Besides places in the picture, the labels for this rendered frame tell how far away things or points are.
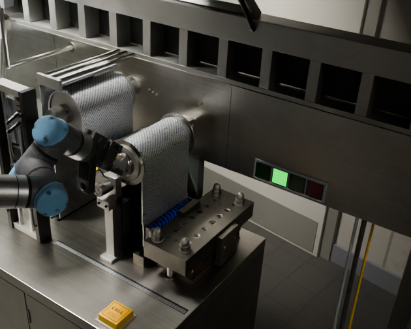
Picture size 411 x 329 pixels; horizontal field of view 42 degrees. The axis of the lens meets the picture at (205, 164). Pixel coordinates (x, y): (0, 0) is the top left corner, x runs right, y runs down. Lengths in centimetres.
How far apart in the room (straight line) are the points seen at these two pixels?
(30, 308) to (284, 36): 116
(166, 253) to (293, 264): 173
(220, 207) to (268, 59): 53
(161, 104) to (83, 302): 72
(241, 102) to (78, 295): 77
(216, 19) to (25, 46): 94
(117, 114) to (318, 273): 182
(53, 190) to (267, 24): 77
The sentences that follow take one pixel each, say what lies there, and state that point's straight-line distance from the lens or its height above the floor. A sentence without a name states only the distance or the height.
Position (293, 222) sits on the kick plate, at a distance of 335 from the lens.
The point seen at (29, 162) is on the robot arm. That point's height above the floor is 140.
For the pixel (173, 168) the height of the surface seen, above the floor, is 119.
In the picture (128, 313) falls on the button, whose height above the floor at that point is 92.
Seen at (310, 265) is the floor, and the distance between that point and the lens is 331.
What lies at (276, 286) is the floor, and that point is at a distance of 312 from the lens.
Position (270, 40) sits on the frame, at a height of 160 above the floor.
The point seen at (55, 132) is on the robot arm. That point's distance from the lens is 132.
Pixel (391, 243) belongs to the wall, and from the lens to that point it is 313.
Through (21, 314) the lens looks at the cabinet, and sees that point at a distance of 197.
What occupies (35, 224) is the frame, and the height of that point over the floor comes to 97.
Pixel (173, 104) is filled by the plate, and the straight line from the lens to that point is 188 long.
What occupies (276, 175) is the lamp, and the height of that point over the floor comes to 119.
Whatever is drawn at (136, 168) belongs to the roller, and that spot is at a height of 125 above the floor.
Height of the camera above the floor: 205
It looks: 29 degrees down
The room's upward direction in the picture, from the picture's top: 3 degrees clockwise
